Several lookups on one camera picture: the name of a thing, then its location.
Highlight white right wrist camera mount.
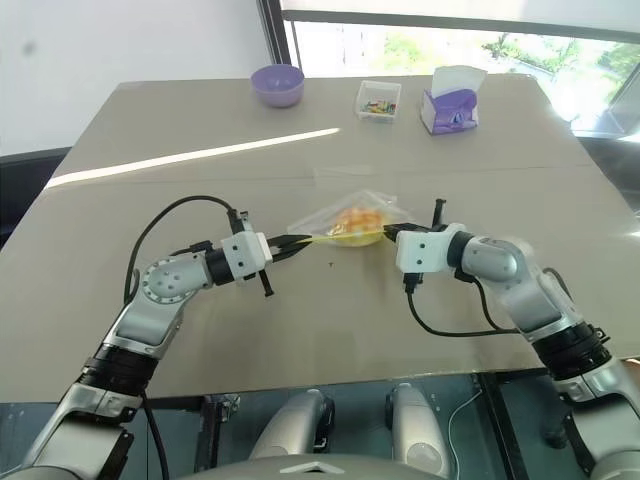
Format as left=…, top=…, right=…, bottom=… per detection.
left=394, top=223, right=464, bottom=275

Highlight dark furniture piece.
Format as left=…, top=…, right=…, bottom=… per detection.
left=0, top=146, right=75, bottom=246

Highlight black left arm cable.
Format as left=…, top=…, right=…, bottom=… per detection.
left=123, top=194, right=251, bottom=474

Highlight white tissue sheet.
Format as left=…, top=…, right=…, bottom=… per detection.
left=431, top=65, right=489, bottom=96

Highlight black table leg frame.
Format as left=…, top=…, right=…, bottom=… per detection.
left=198, top=393, right=242, bottom=471
left=469, top=372, right=529, bottom=480

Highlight clear plastic box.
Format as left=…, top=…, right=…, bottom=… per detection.
left=355, top=79, right=403, bottom=123

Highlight purple plastic bowl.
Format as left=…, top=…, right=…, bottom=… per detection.
left=250, top=64, right=306, bottom=110

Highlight thin white cable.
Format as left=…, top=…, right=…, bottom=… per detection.
left=448, top=389, right=489, bottom=480

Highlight silver right robot leg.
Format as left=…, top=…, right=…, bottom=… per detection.
left=384, top=382, right=451, bottom=479

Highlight silver robot leg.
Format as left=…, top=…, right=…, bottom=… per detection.
left=384, top=382, right=451, bottom=479
left=248, top=388, right=335, bottom=466

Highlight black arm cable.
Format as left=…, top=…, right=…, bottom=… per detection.
left=123, top=194, right=251, bottom=474
left=402, top=267, right=576, bottom=337

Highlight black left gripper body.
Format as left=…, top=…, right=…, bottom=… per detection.
left=256, top=236, right=285, bottom=299

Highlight grey robot chest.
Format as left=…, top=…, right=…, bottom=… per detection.
left=177, top=452, right=451, bottom=480

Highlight colourful small pieces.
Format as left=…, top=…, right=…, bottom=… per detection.
left=360, top=99, right=397, bottom=116

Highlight round crosshatched golden bread bun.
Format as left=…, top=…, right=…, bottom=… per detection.
left=327, top=204, right=386, bottom=249

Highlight dark window frame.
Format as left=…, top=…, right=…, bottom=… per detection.
left=259, top=0, right=640, bottom=79

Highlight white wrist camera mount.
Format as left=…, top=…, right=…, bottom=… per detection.
left=221, top=231, right=274, bottom=287
left=394, top=223, right=464, bottom=275

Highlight clear zip bag yellow seal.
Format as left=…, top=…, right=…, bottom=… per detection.
left=286, top=166, right=415, bottom=250

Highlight silver left robot leg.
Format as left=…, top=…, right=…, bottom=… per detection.
left=248, top=388, right=335, bottom=466

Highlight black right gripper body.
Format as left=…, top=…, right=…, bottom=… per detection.
left=412, top=198, right=447, bottom=236

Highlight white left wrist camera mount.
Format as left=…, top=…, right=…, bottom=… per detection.
left=221, top=231, right=274, bottom=287

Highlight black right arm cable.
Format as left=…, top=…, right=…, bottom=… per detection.
left=402, top=267, right=576, bottom=337

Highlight purple tissue box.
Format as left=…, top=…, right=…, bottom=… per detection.
left=420, top=88, right=480, bottom=137

